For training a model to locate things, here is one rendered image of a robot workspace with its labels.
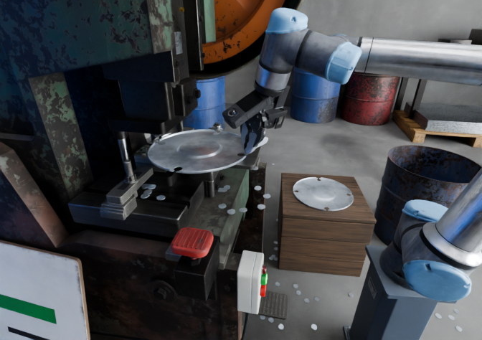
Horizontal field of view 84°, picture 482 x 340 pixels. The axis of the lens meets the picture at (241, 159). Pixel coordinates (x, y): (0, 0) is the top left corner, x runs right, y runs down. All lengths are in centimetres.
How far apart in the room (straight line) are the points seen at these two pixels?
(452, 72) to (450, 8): 360
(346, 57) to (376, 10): 350
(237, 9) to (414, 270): 92
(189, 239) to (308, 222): 83
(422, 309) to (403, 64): 68
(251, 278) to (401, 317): 53
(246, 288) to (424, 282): 38
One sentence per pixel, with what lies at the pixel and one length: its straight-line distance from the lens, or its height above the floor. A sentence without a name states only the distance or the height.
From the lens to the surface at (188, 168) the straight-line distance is 69.
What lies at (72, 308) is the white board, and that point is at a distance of 93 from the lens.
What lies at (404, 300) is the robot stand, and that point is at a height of 42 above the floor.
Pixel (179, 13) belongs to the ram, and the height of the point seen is 113.
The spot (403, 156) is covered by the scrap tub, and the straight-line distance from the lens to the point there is 185.
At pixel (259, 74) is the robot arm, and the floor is 101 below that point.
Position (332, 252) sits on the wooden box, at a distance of 141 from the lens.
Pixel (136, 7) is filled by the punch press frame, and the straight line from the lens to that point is 56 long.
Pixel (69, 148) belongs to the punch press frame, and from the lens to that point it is 83.
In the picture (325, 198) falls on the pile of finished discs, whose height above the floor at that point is 36.
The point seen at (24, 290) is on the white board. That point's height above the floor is 45.
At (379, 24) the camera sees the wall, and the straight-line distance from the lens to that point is 407.
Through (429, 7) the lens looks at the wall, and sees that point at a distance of 422.
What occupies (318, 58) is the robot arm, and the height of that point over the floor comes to 105.
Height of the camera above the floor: 111
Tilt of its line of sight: 27 degrees down
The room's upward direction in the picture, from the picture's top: straight up
